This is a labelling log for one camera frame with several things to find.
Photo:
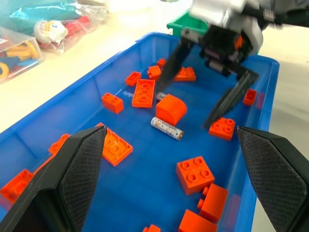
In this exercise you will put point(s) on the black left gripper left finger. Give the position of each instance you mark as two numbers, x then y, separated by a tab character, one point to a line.
72	174

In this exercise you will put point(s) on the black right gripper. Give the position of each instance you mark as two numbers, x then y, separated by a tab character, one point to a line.
222	48

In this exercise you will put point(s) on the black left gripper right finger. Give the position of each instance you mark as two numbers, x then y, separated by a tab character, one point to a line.
275	169

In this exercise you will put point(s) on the green plastic bin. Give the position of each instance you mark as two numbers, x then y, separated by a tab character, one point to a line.
187	23

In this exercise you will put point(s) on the blue plastic bin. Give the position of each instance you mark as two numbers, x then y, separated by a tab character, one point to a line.
149	149

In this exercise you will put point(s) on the orange four-stud toy brick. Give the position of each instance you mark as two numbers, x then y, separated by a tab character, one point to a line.
15	186
187	74
195	174
222	128

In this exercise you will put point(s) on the orange two-stud toy brick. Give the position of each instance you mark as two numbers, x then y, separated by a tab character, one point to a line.
112	103
161	62
133	78
151	228
214	202
249	97
154	72
58	144

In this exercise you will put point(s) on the white orange AA battery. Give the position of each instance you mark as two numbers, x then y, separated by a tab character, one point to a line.
161	96
166	128

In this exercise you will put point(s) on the orange flat six-stud plate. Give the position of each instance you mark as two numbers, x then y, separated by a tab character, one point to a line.
143	93
117	148

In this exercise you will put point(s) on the clear box of toys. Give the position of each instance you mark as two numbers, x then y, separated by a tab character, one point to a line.
17	58

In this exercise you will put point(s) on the clear bag of toys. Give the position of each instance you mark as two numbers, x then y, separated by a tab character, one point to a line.
65	29

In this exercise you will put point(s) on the teal plastic bag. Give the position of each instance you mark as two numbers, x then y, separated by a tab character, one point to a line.
38	17

